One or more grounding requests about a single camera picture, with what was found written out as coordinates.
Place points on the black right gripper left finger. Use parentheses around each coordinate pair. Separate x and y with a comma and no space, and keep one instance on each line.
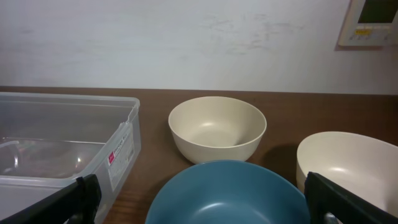
(76,203)

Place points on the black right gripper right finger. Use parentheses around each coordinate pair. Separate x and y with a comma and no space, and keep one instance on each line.
(328,202)

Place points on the clear plastic storage container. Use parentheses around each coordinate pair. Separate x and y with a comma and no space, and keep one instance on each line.
(49,140)

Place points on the cream bowl at right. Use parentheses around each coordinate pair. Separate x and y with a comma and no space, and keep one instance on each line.
(363,165)

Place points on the cream bowl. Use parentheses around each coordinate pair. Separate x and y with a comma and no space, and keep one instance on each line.
(363,165)
(213,128)

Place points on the blue bowl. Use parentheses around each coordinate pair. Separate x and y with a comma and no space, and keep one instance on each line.
(228,192)

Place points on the cream bowl at back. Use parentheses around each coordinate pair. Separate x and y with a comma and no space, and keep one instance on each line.
(213,128)

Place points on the white wall control panel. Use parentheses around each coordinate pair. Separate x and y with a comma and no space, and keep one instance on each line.
(369,23)

